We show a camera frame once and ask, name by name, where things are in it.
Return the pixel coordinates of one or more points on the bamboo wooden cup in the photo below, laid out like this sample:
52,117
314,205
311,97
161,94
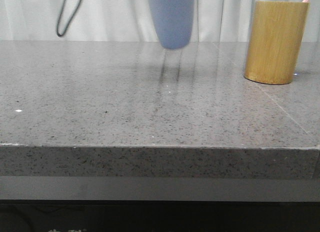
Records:
275,40

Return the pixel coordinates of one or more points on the blue plastic cup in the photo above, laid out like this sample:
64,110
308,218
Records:
173,21

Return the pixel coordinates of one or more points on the white curtain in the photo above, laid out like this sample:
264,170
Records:
119,20

